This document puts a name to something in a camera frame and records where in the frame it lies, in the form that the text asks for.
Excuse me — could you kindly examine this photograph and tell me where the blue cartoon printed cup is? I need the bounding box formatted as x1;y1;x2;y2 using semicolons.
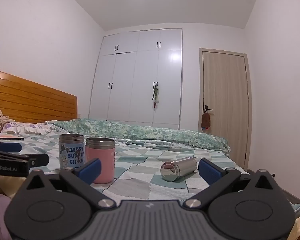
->
58;133;86;172

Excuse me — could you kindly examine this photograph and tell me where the wooden bed headboard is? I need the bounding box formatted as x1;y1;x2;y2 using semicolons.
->
0;71;78;124

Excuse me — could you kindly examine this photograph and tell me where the brown hanging pouch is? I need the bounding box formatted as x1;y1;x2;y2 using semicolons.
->
201;112;211;133

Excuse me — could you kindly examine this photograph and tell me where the pink cup with steel rim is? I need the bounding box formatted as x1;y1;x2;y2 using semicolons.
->
85;137;116;184

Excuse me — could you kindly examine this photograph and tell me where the green hanging ornament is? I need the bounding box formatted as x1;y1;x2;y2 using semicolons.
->
152;84;161;109

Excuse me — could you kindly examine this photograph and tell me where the stainless steel cup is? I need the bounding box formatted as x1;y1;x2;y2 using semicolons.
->
160;156;198;182

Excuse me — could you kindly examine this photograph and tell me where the white wardrobe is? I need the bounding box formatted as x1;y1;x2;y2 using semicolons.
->
88;28;183;130

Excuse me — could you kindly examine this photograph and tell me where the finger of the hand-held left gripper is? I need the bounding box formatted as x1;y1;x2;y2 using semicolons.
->
27;153;50;168
0;140;22;153

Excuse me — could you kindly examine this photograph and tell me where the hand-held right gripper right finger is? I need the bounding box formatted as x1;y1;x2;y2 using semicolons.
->
185;158;285;209

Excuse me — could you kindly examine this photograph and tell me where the green floral quilt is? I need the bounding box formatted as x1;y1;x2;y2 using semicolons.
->
47;118;231;156

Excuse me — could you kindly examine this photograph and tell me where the purple floral ruffled pillow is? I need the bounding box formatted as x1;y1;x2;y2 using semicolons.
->
1;121;68;135

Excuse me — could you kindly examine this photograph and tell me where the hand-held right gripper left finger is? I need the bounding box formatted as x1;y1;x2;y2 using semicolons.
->
15;158;117;209

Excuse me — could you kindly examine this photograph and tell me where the black flat phone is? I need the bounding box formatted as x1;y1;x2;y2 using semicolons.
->
0;131;25;141

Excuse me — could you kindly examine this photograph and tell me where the light wooden door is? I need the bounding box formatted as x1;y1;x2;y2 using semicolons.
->
198;47;253;171

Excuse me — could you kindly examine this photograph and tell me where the checkered blue green blanket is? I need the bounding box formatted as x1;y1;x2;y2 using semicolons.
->
0;129;251;204

